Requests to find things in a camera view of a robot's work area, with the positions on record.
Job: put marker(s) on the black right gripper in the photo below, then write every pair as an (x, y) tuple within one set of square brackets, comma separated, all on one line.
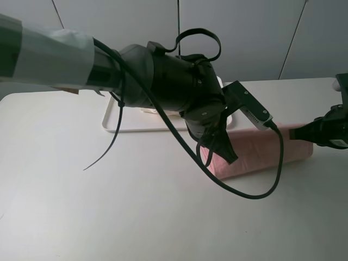
[(327, 131)]

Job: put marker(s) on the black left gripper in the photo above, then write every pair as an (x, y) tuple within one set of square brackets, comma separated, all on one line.
[(206, 121)]

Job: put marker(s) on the pink towel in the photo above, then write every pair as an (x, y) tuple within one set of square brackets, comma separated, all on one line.
[(259, 150)]

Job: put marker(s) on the cream white towel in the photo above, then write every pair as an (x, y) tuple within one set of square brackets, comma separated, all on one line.
[(157, 112)]

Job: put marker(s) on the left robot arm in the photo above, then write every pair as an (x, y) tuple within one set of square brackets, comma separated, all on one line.
[(139, 76)]

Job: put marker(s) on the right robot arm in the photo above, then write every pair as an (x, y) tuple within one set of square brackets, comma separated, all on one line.
[(341, 86)]

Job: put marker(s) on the white rectangular plastic tray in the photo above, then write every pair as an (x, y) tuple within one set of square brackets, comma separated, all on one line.
[(142, 120)]

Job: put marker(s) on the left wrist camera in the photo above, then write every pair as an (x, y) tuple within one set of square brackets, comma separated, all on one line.
[(237, 97)]

